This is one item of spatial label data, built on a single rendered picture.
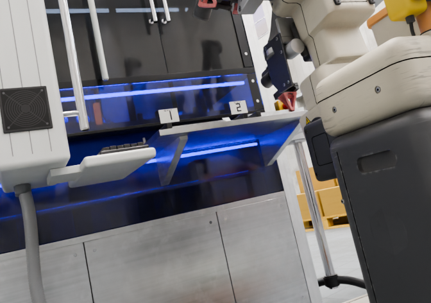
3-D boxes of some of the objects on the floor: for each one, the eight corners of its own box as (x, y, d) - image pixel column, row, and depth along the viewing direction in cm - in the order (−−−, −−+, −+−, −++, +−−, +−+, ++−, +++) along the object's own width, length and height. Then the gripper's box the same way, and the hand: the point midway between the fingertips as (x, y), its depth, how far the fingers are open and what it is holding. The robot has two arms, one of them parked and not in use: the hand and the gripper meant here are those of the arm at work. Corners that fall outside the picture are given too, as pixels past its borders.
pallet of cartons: (367, 226, 481) (347, 155, 493) (281, 234, 593) (268, 176, 605) (415, 208, 544) (397, 146, 556) (329, 219, 656) (316, 167, 668)
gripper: (267, 83, 176) (279, 117, 172) (279, 70, 167) (292, 106, 163) (281, 81, 179) (293, 115, 175) (294, 69, 170) (306, 104, 166)
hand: (292, 108), depth 169 cm, fingers closed, pressing on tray
